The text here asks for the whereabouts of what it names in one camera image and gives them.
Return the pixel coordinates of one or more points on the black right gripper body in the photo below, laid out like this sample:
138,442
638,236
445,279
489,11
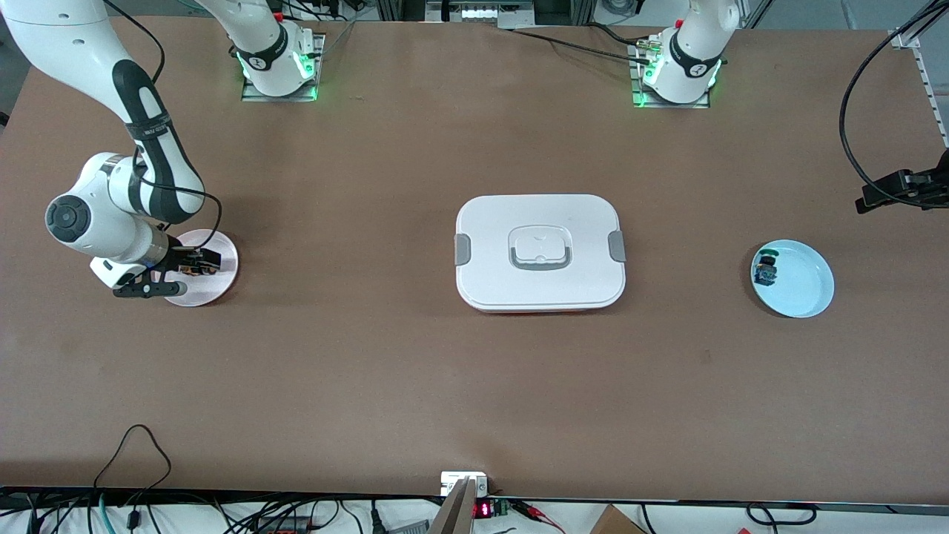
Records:
178,258

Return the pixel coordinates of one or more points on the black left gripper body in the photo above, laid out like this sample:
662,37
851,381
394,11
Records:
936,180

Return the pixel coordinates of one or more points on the orange push-button switch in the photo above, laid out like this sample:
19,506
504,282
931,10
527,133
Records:
202,271

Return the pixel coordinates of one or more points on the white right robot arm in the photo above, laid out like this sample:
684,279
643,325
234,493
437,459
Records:
89,44

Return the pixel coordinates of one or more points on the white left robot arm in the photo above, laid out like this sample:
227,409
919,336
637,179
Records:
693,59

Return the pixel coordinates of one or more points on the white lidded box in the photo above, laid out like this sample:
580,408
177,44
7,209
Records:
541,282

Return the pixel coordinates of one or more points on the brown cardboard box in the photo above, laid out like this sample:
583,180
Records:
614,523

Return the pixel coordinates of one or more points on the pink round plate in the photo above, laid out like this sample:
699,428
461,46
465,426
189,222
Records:
222,285

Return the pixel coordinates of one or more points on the light blue round plate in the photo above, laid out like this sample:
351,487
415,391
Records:
801,285

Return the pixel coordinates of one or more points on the white mounting block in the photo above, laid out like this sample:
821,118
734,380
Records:
452,478

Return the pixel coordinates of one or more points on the aluminium profile bar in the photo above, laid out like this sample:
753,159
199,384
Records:
454,512

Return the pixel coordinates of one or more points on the red digit display module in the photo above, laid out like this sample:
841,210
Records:
483,509

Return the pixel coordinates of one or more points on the red clip leads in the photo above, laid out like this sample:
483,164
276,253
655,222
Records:
537,515

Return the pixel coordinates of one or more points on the aluminium slotted rail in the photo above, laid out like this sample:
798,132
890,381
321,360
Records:
933,89

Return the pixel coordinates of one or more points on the green push-button switch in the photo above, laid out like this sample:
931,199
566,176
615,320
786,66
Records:
765,271

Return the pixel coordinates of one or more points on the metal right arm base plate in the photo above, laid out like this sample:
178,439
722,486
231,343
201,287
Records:
256,95

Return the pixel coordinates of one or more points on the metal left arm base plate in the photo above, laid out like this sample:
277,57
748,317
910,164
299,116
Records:
645,102

